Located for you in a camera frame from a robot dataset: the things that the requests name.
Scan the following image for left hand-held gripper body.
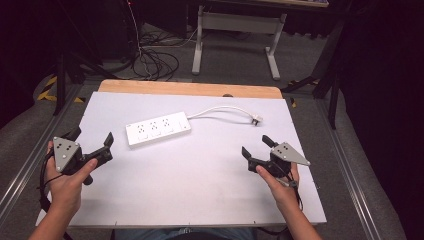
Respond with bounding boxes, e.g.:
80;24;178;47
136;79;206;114
52;135;114;186

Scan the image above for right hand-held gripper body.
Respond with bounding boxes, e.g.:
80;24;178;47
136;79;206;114
247;141;312;180

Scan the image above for white power strip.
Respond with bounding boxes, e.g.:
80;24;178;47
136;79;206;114
125;111;193;149

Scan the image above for white power strip cable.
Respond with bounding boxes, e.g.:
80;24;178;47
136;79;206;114
186;105;255;123

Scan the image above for person's left hand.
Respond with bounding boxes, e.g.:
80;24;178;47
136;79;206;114
44;140;100;214

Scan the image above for person's right hand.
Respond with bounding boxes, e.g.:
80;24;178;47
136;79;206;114
254;162;301;215

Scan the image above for yellow black floor tape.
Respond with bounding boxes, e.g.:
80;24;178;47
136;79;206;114
35;75;86;104

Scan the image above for black tripod stand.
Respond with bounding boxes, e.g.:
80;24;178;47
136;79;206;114
53;0;118;117

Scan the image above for white table board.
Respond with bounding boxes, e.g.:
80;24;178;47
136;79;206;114
35;91;328;228

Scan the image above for black metal stand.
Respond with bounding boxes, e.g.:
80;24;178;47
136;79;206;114
280;16;346;130

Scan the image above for wooden table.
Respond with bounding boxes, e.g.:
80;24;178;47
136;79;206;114
97;78;284;100

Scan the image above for black curtain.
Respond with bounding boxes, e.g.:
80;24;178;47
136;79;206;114
0;0;101;129
333;0;424;240

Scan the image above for light wooden desk top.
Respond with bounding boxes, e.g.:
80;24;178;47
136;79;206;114
206;0;330;9

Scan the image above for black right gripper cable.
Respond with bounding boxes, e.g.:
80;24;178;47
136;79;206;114
275;162;305;212

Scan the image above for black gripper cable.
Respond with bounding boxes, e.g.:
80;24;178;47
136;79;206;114
38;149;64;214
275;162;305;212

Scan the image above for aluminium rail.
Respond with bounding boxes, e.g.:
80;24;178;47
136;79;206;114
0;83;84;219
313;97;383;240

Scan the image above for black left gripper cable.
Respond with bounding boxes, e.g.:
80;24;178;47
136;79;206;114
38;149;64;214

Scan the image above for black floor cables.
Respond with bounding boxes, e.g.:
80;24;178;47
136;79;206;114
130;29;182;82

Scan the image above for white metal desk frame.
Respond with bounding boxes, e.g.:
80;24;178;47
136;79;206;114
191;4;288;82

